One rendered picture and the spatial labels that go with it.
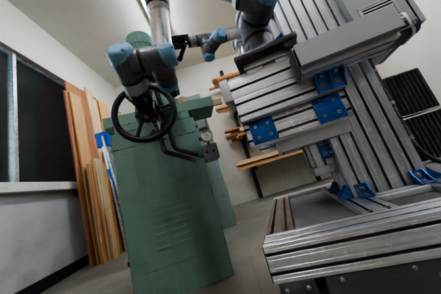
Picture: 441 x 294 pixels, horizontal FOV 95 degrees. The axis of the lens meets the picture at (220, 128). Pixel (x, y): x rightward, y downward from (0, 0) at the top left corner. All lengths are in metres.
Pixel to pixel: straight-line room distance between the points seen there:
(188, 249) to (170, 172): 0.36
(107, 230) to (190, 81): 2.74
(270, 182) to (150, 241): 2.74
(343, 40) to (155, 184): 0.95
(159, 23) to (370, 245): 0.94
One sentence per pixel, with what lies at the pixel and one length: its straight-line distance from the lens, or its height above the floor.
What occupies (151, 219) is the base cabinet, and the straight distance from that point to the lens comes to 1.10.
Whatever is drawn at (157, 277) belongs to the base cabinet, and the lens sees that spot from 1.15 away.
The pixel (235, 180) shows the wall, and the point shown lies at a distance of 3.53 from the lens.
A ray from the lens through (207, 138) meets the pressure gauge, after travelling 1.04.
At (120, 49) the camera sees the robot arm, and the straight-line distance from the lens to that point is 0.66.
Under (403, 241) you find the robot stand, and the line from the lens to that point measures 0.66.
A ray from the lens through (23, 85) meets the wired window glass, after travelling 2.86.
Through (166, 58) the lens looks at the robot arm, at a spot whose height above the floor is 0.80.
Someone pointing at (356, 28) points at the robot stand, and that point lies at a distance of 0.71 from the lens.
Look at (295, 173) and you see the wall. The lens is 3.71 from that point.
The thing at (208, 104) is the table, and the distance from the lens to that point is 1.17.
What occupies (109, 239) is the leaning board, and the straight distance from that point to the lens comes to 2.54.
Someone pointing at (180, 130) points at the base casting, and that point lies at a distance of 1.12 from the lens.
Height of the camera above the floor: 0.42
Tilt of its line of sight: 14 degrees up
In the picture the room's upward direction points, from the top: 16 degrees counter-clockwise
